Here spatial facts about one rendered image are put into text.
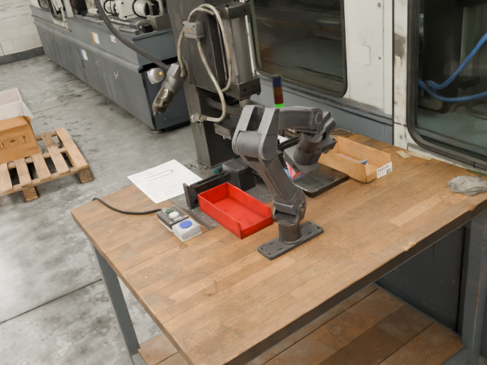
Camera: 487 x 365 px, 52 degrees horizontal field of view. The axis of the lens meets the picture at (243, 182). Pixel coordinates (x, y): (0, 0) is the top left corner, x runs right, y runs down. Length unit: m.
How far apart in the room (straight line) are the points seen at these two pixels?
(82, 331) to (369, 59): 1.92
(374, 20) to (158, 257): 1.20
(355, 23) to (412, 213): 0.89
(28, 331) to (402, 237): 2.09
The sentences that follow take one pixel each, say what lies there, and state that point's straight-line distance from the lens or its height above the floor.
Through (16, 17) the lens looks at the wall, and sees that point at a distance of 10.71.
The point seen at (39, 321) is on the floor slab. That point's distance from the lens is 2.97.
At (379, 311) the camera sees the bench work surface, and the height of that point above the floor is 0.22.
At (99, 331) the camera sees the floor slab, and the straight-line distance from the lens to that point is 2.74.
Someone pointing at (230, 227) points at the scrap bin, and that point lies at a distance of 1.51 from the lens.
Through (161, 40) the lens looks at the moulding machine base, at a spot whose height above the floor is 0.88.
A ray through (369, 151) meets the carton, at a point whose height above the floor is 0.95.
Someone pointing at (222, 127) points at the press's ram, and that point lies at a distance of 1.66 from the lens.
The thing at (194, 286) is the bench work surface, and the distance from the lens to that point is 1.35.
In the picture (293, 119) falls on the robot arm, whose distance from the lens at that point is 1.29.
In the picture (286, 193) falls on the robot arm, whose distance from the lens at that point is 1.32.
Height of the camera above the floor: 1.73
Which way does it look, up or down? 27 degrees down
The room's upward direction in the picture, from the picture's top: 9 degrees counter-clockwise
